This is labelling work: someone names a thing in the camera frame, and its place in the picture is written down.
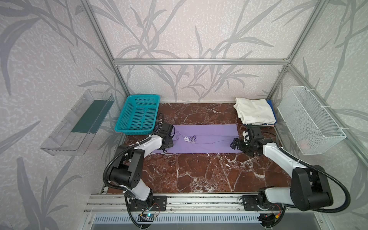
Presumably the purple t-shirt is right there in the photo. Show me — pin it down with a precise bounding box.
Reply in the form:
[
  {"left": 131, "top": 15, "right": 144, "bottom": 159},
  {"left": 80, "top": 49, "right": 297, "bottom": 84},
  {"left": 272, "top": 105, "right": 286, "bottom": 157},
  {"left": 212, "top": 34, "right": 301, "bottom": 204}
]
[{"left": 167, "top": 124, "right": 241, "bottom": 154}]

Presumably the teal plastic basket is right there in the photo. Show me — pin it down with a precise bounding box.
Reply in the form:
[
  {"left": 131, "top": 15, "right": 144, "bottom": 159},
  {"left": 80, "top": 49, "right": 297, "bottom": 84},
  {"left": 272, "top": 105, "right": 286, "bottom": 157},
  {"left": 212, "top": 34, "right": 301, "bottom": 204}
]
[{"left": 115, "top": 94, "right": 161, "bottom": 135}]

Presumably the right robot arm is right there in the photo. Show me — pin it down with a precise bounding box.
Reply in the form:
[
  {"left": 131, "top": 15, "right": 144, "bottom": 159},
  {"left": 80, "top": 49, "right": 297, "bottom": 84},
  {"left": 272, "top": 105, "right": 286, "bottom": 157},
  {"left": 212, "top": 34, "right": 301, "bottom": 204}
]
[{"left": 230, "top": 126, "right": 351, "bottom": 213}]

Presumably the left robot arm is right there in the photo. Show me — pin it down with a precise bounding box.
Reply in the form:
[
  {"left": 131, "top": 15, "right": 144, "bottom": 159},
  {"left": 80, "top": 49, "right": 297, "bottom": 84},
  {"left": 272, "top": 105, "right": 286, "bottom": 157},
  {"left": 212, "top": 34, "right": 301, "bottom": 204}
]
[{"left": 103, "top": 123, "right": 175, "bottom": 206}]

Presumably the folded cream t-shirt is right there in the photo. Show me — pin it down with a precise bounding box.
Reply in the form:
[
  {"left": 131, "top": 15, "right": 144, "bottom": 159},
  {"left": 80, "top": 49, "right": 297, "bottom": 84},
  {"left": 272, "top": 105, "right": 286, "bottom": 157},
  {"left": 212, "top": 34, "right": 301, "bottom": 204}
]
[{"left": 233, "top": 97, "right": 275, "bottom": 125}]

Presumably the folded blue t-shirt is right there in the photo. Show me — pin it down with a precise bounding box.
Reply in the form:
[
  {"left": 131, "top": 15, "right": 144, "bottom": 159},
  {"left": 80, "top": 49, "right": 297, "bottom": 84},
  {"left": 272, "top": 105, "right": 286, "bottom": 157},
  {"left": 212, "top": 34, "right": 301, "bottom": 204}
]
[{"left": 266, "top": 100, "right": 277, "bottom": 127}]

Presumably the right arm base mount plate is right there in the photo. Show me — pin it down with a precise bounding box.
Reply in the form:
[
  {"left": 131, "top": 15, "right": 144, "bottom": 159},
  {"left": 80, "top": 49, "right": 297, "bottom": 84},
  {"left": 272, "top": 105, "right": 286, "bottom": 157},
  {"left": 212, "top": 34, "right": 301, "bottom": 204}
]
[{"left": 238, "top": 194, "right": 283, "bottom": 213}]

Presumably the white wire mesh basket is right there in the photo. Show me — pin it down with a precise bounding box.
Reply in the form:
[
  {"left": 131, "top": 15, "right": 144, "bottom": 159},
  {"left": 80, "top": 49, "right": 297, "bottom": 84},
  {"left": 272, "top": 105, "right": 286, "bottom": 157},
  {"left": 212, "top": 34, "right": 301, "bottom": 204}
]
[{"left": 278, "top": 86, "right": 347, "bottom": 155}]

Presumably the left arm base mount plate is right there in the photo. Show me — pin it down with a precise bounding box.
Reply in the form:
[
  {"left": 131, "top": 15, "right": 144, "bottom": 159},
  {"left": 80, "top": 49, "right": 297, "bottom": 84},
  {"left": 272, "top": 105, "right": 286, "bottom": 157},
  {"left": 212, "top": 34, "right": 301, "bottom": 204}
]
[{"left": 128, "top": 195, "right": 168, "bottom": 212}]

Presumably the aluminium front rail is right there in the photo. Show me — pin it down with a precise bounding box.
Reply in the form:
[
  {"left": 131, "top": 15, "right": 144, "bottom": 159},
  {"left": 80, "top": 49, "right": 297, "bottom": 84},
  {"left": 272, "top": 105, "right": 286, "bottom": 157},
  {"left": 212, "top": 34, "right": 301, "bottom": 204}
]
[{"left": 82, "top": 193, "right": 325, "bottom": 215}]

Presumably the aluminium back frame bar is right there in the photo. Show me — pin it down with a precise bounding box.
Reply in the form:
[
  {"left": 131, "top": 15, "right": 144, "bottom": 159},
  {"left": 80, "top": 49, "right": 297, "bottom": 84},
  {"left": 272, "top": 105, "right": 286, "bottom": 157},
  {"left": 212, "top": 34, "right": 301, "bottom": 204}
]
[{"left": 113, "top": 58, "right": 289, "bottom": 66}]

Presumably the clear plastic wall shelf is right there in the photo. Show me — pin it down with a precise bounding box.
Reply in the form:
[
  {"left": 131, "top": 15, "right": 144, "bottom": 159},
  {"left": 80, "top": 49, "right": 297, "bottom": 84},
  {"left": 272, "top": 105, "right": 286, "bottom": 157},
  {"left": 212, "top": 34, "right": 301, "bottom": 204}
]
[{"left": 40, "top": 90, "right": 115, "bottom": 156}]

